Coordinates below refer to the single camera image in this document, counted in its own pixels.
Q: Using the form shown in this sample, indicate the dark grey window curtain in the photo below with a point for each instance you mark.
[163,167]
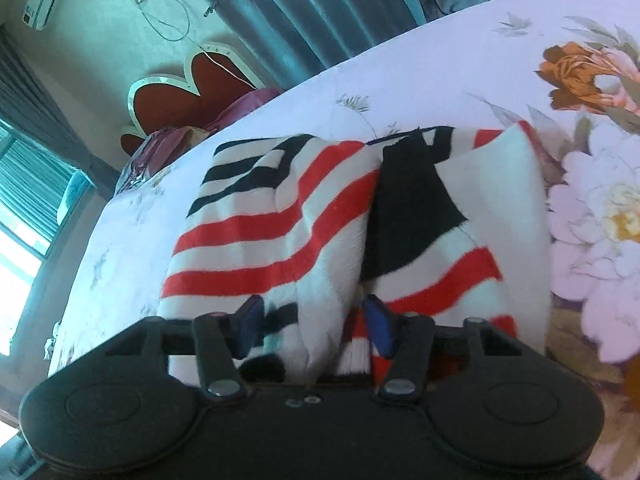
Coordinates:
[28,109]

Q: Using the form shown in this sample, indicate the window with teal blinds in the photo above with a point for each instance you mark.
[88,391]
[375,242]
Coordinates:
[38,193]

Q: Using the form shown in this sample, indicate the red heart-shaped headboard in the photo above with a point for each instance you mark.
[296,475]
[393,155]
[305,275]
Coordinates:
[214,76]

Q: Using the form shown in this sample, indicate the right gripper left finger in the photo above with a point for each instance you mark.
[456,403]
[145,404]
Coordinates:
[219,340]

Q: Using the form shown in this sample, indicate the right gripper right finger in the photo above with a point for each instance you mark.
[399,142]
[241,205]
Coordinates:
[405,341]

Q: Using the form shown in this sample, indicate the purple pillow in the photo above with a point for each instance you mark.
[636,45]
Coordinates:
[162,147]

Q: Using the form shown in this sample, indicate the white floral bed sheet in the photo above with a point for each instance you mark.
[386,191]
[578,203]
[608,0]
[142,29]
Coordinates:
[542,101]

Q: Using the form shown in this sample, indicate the striped black red white sweater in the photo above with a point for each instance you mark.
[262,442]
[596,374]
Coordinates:
[439,221]

